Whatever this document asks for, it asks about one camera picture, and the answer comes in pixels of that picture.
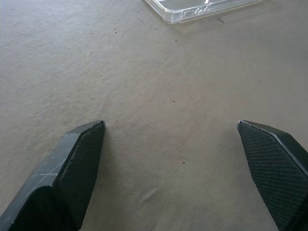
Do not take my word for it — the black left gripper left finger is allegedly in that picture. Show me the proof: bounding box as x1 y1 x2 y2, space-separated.
0 120 106 231

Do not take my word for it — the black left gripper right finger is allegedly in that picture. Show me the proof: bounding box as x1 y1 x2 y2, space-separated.
237 119 308 231

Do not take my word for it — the clear plastic phone case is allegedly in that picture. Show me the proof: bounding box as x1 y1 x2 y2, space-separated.
142 0 265 25

